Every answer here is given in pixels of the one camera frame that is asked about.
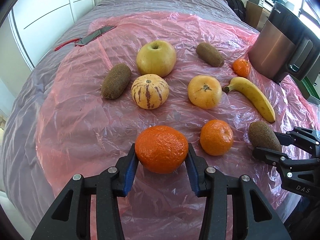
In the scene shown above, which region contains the brown kiwi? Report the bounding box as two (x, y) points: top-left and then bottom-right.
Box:
(196, 42), (225, 67)
(101, 63), (131, 100)
(248, 121), (282, 152)

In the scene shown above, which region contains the small orange mandarin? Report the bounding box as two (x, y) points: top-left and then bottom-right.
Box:
(200, 120), (233, 156)

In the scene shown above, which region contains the yellow banana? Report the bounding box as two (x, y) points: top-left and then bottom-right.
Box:
(222, 77), (276, 123)

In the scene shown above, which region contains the large orange mandarin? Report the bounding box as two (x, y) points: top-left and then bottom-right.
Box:
(135, 125), (188, 174)

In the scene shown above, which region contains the grey purple bed cover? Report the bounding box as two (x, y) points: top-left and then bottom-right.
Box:
(1, 0), (258, 229)

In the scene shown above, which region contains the green metal tray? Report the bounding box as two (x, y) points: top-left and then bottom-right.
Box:
(298, 77), (320, 105)

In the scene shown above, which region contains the stainless steel black kettle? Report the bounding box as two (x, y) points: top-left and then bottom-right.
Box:
(248, 2), (319, 84)

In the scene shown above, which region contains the tiny orange mandarin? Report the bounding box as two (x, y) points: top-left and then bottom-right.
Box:
(232, 58), (251, 78)

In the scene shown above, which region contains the pale orange persimmon fruit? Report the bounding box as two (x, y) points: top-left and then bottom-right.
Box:
(188, 75), (222, 109)

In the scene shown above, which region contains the brown kiwi top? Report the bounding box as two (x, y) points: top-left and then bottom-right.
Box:
(196, 42), (225, 67)

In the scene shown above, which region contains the pink plastic sheet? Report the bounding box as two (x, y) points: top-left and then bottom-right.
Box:
(35, 11), (320, 240)

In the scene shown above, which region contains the wooden drawer cabinet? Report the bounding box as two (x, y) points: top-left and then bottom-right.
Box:
(245, 1), (270, 31)

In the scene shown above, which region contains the white printer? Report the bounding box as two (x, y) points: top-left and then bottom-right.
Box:
(249, 0), (274, 12)

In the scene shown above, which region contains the striped yellow melon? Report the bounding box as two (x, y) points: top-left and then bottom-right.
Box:
(131, 74), (170, 109)

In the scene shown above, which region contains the black backpack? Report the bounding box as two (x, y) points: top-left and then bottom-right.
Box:
(226, 0), (246, 22)

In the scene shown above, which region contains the yellow green apple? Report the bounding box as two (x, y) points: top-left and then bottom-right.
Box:
(136, 40), (177, 77)

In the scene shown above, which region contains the red smartphone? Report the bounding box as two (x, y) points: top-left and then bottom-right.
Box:
(75, 25), (116, 46)

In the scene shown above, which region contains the white wardrobe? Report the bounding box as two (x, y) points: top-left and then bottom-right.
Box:
(9, 0), (94, 69)

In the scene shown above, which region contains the red phone lanyard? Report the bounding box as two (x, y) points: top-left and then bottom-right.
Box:
(54, 37), (82, 52)

